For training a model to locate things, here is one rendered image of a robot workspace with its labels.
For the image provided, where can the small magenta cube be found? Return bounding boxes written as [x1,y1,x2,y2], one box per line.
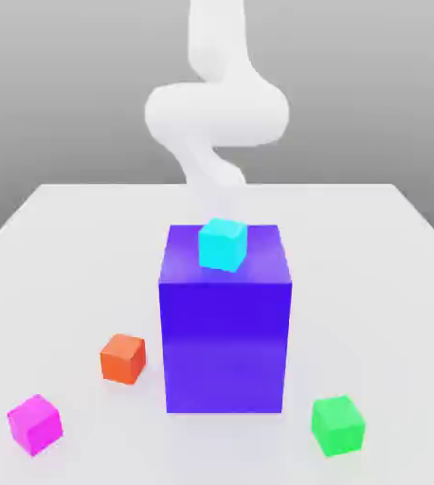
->
[7,393,64,458]

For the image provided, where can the small orange cube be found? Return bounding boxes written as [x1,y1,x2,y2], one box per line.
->
[99,332,147,386]

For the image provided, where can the small green cube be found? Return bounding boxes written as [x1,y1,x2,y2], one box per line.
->
[310,394,367,458]

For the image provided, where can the large purple box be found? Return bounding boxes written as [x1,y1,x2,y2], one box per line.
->
[157,224,293,415]

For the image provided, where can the small cyan cube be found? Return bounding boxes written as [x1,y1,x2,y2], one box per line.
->
[197,217,249,275]

